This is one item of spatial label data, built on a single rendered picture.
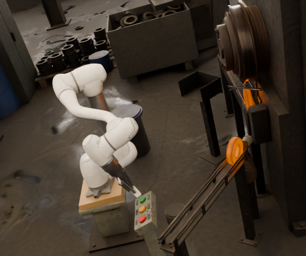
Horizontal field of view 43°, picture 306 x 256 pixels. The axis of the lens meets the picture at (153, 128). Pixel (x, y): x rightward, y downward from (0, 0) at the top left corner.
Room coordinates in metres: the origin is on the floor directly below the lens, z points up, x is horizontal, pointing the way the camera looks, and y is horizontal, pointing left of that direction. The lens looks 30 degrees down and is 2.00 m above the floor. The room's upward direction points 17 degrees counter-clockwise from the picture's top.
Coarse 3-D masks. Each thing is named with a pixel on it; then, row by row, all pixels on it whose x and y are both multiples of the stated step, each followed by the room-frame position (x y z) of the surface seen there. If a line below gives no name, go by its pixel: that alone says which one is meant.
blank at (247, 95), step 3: (243, 90) 2.20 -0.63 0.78; (246, 90) 2.15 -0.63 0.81; (249, 90) 2.14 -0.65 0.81; (243, 93) 2.23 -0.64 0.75; (246, 93) 2.13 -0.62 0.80; (249, 93) 2.12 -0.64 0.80; (246, 96) 2.13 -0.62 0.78; (249, 96) 2.11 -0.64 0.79; (246, 99) 2.20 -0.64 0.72; (249, 99) 2.10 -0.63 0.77; (252, 99) 2.10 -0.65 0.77; (246, 102) 2.18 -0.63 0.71; (249, 102) 2.09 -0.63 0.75; (252, 102) 2.09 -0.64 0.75; (249, 105) 2.09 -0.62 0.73; (252, 105) 2.09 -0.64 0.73
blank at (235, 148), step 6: (234, 138) 1.73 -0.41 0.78; (240, 138) 1.75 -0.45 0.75; (228, 144) 1.70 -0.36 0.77; (234, 144) 1.69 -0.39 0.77; (240, 144) 1.74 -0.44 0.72; (228, 150) 1.67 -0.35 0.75; (234, 150) 1.68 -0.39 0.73; (240, 150) 1.73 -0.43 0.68; (228, 156) 1.66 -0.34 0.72; (234, 156) 1.67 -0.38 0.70; (228, 162) 1.67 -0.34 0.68; (234, 162) 1.67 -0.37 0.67
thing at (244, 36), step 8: (232, 8) 2.16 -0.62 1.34; (240, 8) 2.12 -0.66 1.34; (232, 16) 2.10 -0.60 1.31; (240, 16) 2.06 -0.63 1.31; (240, 24) 2.02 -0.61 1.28; (248, 24) 2.01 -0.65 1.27; (240, 32) 1.99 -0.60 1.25; (248, 32) 1.98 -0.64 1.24; (240, 40) 1.96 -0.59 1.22; (248, 40) 1.96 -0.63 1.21; (240, 48) 1.98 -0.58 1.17; (248, 48) 1.95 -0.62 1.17; (248, 56) 1.94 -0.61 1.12; (248, 64) 1.95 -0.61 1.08; (248, 72) 1.97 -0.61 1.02; (240, 80) 2.15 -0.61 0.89; (248, 80) 2.04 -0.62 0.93
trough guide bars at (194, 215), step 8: (224, 160) 1.68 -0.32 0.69; (240, 160) 1.68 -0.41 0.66; (232, 168) 1.60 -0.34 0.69; (216, 176) 1.59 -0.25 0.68; (224, 176) 1.54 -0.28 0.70; (208, 184) 1.53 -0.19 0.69; (200, 192) 1.48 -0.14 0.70; (216, 192) 1.46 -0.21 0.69; (192, 200) 1.41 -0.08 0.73; (208, 200) 1.40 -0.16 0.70; (184, 208) 1.36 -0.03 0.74; (192, 208) 1.41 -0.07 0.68; (200, 208) 1.34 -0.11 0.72; (176, 216) 1.32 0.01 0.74; (192, 216) 1.29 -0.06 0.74; (176, 224) 1.30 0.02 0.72; (168, 232) 1.25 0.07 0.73; (184, 232) 1.23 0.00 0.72; (160, 240) 1.21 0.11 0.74; (176, 240) 1.18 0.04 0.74; (176, 248) 1.17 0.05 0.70
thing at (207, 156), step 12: (180, 84) 2.76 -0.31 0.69; (192, 84) 2.82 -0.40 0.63; (204, 84) 2.80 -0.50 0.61; (216, 84) 2.60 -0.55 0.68; (192, 96) 2.69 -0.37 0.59; (204, 96) 2.54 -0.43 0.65; (204, 108) 2.64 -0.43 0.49; (204, 120) 2.67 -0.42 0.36; (216, 132) 2.66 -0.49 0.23; (216, 144) 2.64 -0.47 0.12; (204, 156) 2.68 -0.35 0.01; (216, 156) 2.63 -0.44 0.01
